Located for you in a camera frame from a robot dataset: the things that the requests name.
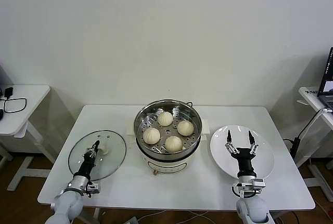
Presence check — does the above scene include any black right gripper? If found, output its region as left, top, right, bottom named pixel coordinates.
left=224, top=129, right=260, bottom=179

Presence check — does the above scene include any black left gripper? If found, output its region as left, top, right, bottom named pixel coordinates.
left=75, top=140, right=101, bottom=179

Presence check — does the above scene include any glass pot lid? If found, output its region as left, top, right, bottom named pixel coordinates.
left=68, top=129, right=127, bottom=181

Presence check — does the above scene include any white steamed baozi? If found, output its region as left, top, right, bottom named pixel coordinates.
left=158, top=111, right=174, bottom=127
left=143, top=127, right=161, bottom=145
left=176, top=120, right=195, bottom=136
left=165, top=135, right=183, bottom=152

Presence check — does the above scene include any stainless steel steamer basket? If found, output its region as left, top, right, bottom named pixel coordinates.
left=134, top=99, right=203, bottom=161

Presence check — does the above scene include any white round plate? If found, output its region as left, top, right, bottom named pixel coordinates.
left=210, top=125, right=276, bottom=180

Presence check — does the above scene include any white electric cooking pot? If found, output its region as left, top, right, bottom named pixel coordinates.
left=126, top=118, right=211, bottom=177

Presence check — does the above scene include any white side desk with laptop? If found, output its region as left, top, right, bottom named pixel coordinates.
left=296, top=86, right=333, bottom=196

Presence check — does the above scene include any white side desk with adapter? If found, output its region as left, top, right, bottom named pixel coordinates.
left=0, top=85, right=52, bottom=191

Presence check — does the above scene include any dark open laptop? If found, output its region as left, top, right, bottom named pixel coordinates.
left=317, top=46, right=333, bottom=110

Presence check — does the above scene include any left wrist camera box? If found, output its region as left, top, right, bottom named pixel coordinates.
left=85, top=181, right=101, bottom=196

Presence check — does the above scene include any thick black cable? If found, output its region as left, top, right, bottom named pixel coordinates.
left=282, top=109, right=323, bottom=144

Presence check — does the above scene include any white plug cable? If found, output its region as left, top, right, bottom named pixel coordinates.
left=316, top=107, right=333, bottom=117

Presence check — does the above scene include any thin black looped cable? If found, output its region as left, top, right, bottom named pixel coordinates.
left=0, top=96, right=28, bottom=114

